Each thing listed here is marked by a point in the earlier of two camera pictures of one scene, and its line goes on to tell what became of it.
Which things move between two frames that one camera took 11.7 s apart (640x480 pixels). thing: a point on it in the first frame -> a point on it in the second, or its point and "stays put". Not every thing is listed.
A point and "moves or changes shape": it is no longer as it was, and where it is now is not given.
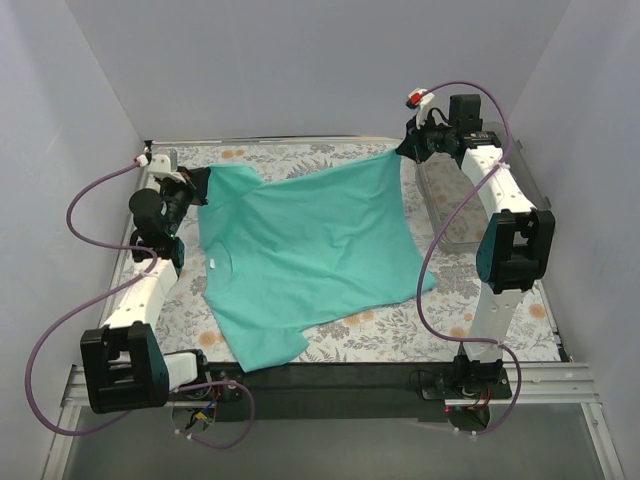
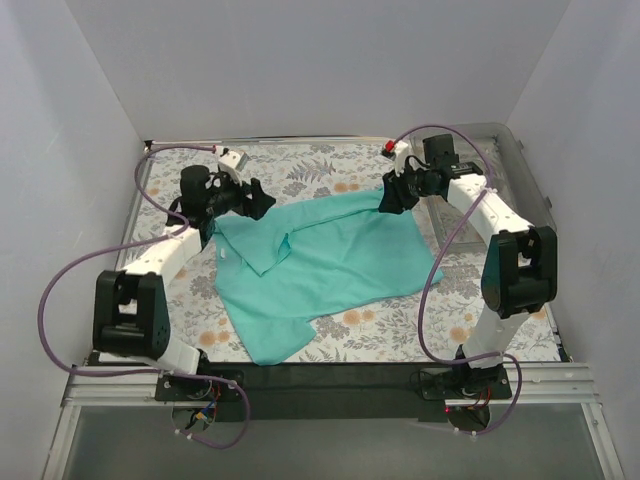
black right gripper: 415,142 -> 400,185
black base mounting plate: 329,393 stays put
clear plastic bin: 445,192 stays put
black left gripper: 191,185 -> 248,197
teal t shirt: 303,245 moves or changes shape
